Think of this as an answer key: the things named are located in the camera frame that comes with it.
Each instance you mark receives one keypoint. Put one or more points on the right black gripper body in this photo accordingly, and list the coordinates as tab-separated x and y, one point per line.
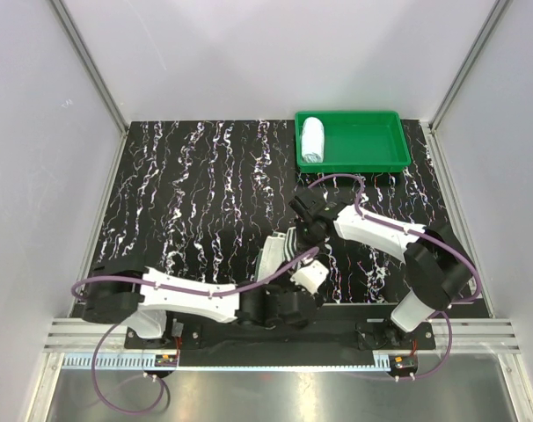
306	234

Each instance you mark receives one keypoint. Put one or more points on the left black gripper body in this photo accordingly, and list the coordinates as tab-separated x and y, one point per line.
282	286

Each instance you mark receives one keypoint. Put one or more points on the green white striped towel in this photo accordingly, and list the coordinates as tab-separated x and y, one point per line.
279	249

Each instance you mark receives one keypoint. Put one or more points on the light blue towel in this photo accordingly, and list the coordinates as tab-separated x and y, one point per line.
313	141

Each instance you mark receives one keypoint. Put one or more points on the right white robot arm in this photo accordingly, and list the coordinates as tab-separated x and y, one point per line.
437	266

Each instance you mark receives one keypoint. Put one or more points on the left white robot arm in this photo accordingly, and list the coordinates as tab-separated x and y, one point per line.
142	301

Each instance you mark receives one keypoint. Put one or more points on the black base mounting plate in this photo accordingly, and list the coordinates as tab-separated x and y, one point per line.
271	338

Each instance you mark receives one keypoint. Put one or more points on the green plastic tray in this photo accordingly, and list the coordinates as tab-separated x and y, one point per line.
357	142

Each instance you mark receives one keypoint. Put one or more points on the black marble pattern mat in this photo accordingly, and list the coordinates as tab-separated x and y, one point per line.
197	199

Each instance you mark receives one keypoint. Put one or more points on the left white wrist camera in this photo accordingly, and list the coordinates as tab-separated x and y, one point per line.
311	276

